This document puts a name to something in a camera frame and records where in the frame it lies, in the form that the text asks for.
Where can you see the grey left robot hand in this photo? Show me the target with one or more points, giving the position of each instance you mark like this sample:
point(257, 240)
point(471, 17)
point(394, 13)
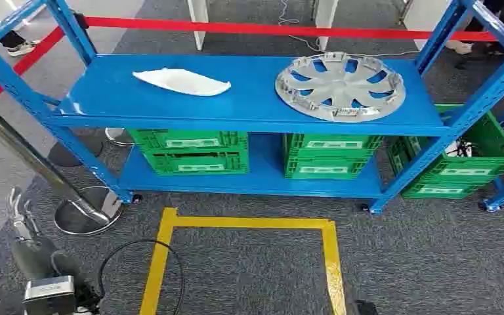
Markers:
point(34, 258)

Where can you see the white curved plastic panel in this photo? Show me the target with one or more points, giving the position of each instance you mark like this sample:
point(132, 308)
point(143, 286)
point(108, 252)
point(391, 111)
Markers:
point(182, 81)

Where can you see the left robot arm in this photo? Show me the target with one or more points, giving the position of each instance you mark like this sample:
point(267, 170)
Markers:
point(87, 300)

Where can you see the chrome stanchion base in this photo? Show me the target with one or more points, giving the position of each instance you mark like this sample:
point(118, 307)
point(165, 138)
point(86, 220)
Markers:
point(119, 138)

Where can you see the short red barrier belt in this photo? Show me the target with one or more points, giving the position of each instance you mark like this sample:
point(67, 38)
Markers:
point(26, 63)

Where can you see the person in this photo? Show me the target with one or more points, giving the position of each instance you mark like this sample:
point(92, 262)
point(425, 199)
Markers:
point(0, 30)
point(478, 48)

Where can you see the white furniture leg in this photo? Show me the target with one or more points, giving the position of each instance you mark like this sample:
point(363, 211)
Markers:
point(197, 21)
point(325, 21)

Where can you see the long red barrier belt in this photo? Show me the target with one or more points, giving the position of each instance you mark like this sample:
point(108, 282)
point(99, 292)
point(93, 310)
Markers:
point(252, 28)

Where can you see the silver wheel hubcap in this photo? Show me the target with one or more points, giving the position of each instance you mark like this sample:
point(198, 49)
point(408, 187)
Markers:
point(340, 86)

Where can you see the black and white crate contents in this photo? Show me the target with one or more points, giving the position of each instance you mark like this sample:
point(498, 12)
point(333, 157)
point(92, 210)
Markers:
point(460, 148)

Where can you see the large green plastic crate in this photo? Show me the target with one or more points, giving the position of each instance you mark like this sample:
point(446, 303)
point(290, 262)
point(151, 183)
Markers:
point(491, 152)

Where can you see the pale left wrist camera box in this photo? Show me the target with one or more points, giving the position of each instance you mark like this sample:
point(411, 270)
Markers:
point(48, 295)

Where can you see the chrome stanchion post with base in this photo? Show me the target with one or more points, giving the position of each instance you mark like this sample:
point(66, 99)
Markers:
point(30, 156)

